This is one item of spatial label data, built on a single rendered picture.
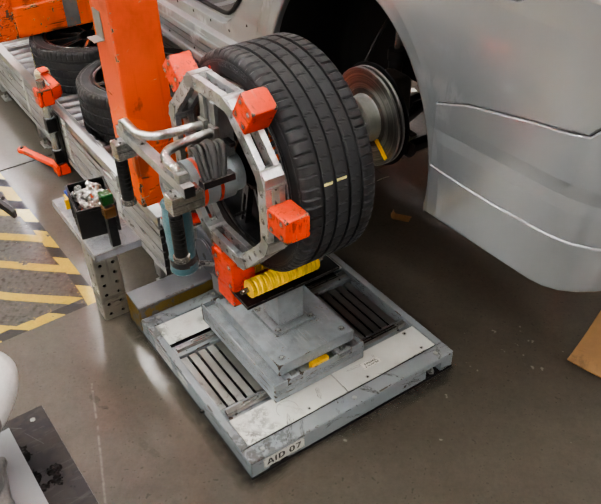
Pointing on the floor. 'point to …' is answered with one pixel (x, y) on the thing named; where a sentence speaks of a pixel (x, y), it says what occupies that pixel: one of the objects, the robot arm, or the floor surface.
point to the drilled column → (107, 286)
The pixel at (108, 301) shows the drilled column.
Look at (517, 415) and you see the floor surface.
